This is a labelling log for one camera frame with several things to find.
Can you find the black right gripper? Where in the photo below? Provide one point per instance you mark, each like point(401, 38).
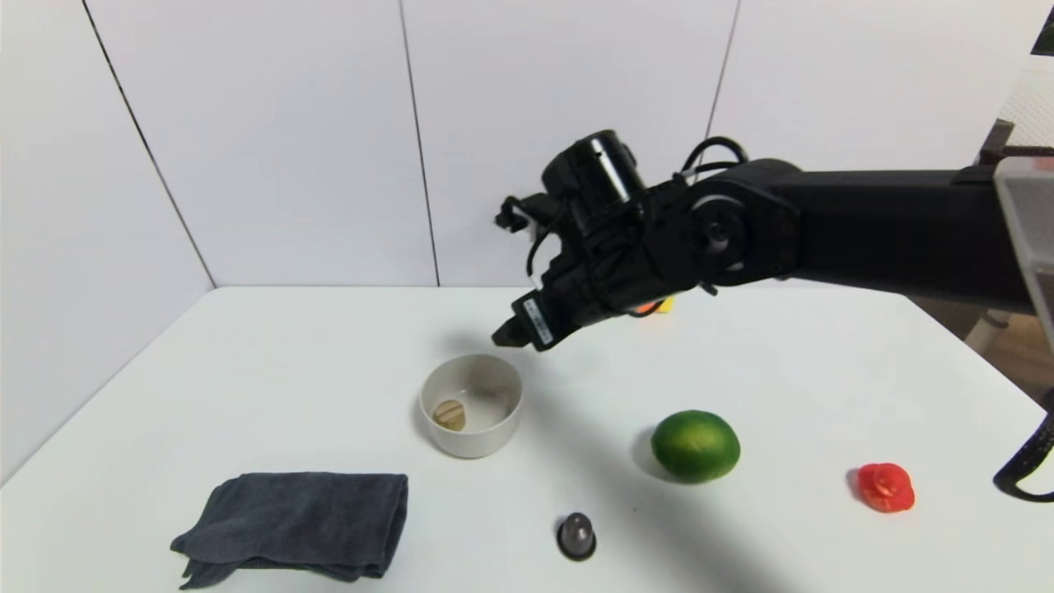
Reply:
point(538, 323)

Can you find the small tan wooden piece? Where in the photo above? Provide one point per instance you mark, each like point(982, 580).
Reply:
point(450, 414)

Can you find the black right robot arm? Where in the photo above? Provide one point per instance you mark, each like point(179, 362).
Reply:
point(823, 222)

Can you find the beige ceramic bowl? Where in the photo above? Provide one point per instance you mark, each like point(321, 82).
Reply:
point(486, 436)

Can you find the dark background object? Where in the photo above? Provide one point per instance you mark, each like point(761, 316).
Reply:
point(1046, 35)

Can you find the multicoloured puzzle cube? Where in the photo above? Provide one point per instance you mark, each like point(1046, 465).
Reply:
point(659, 306)

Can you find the green round fruit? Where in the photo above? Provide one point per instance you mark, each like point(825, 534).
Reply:
point(696, 445)

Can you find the small dark grey knob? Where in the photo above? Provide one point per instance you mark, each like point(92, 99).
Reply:
point(576, 537)

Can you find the dark grey folded cloth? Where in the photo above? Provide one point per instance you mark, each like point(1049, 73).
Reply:
point(305, 519)

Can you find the red toy pepper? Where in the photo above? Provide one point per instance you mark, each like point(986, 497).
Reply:
point(886, 487)

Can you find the white desk leg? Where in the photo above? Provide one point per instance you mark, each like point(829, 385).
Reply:
point(986, 331)

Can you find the dark brown basket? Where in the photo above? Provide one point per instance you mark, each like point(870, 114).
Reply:
point(1029, 151)

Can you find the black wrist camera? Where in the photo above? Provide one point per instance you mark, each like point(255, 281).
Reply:
point(515, 214)

